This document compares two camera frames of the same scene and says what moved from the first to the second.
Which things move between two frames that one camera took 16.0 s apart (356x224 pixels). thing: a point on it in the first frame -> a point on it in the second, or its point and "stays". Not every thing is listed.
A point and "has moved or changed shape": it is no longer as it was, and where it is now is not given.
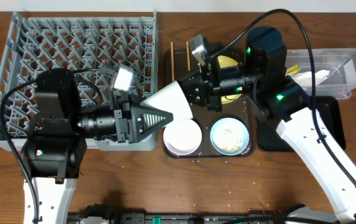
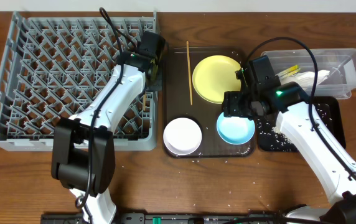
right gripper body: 214,101 -> 239,106
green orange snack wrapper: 292,70 stays
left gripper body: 119,107 -> 155,76
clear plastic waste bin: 337,71 stays
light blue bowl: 229,136 has moved or changed shape
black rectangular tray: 328,109 stays
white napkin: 304,78 stays
